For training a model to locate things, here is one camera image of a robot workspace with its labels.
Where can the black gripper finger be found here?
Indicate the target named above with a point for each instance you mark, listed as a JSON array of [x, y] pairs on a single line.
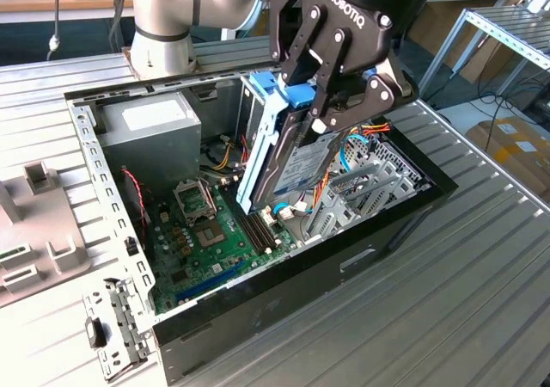
[[306, 45], [331, 73]]

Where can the hard disk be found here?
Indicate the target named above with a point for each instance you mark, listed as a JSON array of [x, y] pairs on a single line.
[[301, 163]]

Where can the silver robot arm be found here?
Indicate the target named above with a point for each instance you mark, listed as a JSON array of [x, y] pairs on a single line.
[[159, 17]]

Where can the metal disk bay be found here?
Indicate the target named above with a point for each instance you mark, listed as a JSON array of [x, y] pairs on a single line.
[[378, 189]]

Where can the blue drive cage latch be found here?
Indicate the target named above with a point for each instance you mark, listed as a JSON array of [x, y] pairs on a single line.
[[262, 81]]

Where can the metal drive cage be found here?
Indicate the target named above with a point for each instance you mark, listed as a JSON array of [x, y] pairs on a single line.
[[248, 112]]

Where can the large cardboard box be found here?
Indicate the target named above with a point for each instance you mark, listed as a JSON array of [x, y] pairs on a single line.
[[490, 60]]

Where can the metal slat shelf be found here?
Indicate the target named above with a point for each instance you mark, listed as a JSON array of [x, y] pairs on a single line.
[[507, 28]]

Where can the white board connector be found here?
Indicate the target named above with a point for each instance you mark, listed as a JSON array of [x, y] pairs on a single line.
[[267, 218]]

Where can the black RAM slot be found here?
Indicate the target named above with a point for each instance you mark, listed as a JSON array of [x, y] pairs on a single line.
[[271, 236], [265, 236], [252, 236], [258, 236]]

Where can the socket locking lever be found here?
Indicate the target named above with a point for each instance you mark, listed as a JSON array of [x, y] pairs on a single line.
[[209, 200]]

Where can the grey power supply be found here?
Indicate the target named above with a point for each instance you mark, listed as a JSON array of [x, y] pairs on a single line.
[[150, 155]]

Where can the CPU socket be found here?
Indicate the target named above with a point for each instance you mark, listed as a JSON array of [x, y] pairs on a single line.
[[208, 234]]

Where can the labelled cardboard box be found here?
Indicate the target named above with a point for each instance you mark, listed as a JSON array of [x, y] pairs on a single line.
[[515, 159]]

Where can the black PC case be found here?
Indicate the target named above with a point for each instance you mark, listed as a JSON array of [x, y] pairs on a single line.
[[301, 292]]

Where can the green motherboard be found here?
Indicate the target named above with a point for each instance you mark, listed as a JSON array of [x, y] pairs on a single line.
[[193, 266]]

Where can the black case fan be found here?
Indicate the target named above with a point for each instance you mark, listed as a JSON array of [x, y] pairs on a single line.
[[131, 206]]

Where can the blue expansion slot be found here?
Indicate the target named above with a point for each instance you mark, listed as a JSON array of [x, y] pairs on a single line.
[[210, 281]]

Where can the black case latch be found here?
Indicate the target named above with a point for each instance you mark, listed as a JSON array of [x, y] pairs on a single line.
[[130, 246]]

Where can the grey parts rack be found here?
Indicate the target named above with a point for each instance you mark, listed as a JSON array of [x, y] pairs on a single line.
[[38, 232]]

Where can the green RAM stick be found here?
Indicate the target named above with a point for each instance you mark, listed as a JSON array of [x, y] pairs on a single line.
[[8, 256]]

